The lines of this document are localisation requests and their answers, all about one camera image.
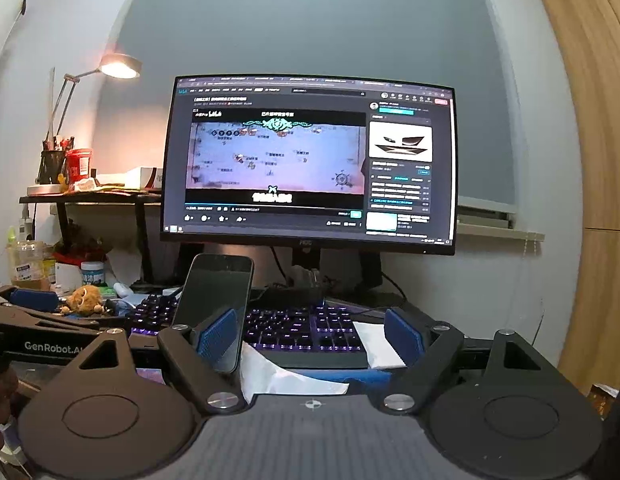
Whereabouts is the silver desk lamp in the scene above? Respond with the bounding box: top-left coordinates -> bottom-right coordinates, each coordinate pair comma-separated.
25,53 -> 143,197

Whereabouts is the black pen holder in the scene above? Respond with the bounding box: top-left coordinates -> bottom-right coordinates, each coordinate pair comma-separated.
37,135 -> 73,186

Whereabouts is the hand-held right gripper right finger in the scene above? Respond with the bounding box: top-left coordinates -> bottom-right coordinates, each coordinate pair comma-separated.
367,306 -> 543,413

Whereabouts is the brown plush toy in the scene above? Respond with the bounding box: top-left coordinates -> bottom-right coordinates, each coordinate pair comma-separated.
60,285 -> 107,317

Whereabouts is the red container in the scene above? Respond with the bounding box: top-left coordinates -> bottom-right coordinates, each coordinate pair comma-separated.
65,148 -> 94,184

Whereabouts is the clear plastic jar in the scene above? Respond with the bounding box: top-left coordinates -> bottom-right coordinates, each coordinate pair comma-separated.
7,241 -> 46,291

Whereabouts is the white cardboard box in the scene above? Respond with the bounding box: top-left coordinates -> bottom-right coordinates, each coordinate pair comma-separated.
124,166 -> 164,191

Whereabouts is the black desk shelf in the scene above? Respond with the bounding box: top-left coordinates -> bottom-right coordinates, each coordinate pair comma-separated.
19,189 -> 163,286

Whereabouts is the black smartphone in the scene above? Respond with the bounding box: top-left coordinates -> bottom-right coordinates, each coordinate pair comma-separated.
170,253 -> 255,375

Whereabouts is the backlit black keyboard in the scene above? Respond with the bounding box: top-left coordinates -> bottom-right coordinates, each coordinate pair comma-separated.
125,292 -> 371,370

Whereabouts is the white window sill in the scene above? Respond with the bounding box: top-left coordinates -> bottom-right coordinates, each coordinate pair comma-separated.
455,195 -> 546,243

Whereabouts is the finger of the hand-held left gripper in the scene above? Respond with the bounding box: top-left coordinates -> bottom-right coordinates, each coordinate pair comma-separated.
0,286 -> 60,313
0,304 -> 113,336

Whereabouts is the folded white tissue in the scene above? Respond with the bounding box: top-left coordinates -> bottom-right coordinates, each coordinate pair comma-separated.
352,320 -> 408,370

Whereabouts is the blue desk mat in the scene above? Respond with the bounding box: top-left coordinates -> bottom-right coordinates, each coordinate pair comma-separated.
285,366 -> 395,388

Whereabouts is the wooden wardrobe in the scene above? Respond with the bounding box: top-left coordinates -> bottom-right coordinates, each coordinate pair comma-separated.
538,0 -> 620,396

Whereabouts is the white standing air conditioner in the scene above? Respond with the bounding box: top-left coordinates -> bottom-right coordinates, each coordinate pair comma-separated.
0,0 -> 28,81

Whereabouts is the white lid blue label jar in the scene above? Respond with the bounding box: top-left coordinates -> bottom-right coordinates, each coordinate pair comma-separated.
80,261 -> 105,287

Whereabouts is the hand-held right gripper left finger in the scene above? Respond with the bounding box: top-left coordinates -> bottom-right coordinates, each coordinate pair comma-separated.
79,307 -> 241,413

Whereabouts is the white tissue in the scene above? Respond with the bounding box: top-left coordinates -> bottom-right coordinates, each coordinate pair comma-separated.
240,342 -> 351,406
352,320 -> 408,370

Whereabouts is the black computer monitor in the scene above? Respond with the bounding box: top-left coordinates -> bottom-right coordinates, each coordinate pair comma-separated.
159,74 -> 458,293

